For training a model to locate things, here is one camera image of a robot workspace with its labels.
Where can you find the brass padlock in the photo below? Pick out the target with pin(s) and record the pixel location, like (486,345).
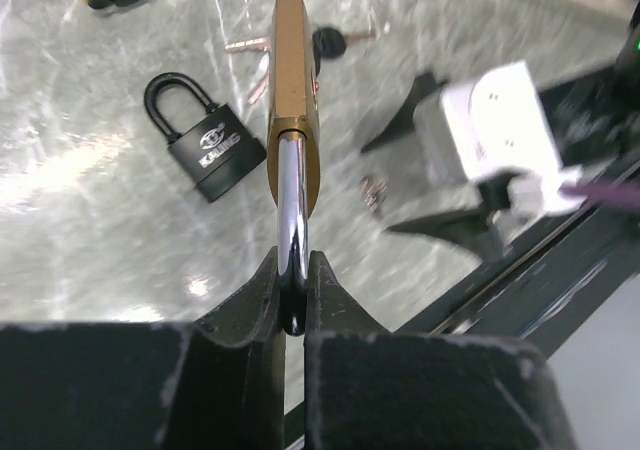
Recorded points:
(293,161)

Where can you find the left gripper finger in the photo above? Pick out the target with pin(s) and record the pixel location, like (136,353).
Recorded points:
(213,383)
(370,389)

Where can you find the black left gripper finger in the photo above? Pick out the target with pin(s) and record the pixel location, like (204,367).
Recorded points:
(401,125)
(473,229)

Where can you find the black-headed keys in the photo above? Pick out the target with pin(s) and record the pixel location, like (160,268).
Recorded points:
(329,43)

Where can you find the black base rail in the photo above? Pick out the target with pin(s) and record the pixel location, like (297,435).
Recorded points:
(561,271)

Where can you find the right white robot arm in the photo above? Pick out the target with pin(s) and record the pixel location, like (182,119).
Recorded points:
(568,55)

